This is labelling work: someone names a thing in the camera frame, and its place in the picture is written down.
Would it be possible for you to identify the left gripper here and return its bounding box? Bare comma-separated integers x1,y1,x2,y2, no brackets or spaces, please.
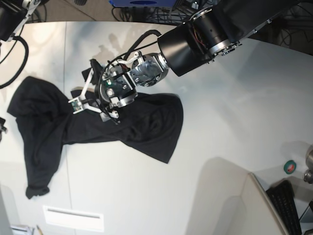
95,68,137,124

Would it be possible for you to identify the black t-shirt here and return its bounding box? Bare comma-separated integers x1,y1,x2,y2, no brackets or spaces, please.
7,76,184,199

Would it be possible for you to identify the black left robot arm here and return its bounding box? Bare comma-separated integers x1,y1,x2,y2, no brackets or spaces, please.
95,0,313,122

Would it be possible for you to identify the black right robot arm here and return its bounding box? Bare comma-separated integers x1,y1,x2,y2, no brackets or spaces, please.
0,0,41,89

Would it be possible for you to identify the blue box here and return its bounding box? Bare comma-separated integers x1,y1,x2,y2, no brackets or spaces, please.
109,0,177,7

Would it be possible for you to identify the pencil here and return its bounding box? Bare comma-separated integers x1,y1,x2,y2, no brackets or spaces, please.
36,225,44,235

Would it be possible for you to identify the green tape roll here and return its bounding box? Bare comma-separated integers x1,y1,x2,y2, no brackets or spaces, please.
283,160,297,175

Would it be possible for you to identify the beige partition panel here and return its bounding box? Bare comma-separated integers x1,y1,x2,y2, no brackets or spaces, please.
241,173,289,235

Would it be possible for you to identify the black keyboard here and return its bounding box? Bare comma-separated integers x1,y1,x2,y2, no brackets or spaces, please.
266,180,302,235

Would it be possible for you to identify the silver metal cylinder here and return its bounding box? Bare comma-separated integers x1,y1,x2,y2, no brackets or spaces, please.
303,145,313,185

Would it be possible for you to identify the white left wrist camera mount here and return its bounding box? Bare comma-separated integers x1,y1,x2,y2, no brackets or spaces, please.
69,50,142,114

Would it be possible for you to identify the white cable grommet plate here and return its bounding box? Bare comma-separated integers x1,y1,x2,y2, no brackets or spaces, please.
43,206,104,233

